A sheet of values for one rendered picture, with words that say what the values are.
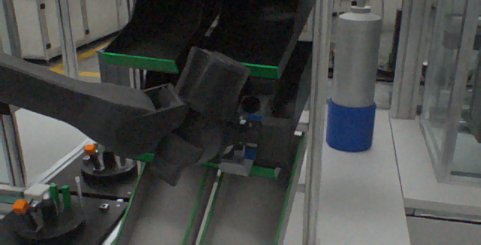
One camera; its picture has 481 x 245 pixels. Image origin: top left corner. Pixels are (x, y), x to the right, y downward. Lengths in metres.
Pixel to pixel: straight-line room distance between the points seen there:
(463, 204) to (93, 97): 1.13
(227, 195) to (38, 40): 5.40
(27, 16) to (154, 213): 5.38
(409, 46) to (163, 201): 1.21
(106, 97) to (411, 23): 1.48
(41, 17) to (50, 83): 5.58
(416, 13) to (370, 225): 0.87
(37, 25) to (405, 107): 4.91
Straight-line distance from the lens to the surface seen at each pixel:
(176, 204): 0.90
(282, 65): 0.68
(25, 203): 0.98
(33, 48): 6.25
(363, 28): 1.49
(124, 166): 1.23
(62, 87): 0.48
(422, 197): 1.41
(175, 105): 0.48
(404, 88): 1.89
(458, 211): 1.43
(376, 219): 1.28
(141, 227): 0.92
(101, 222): 1.06
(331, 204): 1.31
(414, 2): 1.82
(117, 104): 0.47
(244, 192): 0.88
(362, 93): 1.54
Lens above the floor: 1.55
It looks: 21 degrees down
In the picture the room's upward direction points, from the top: straight up
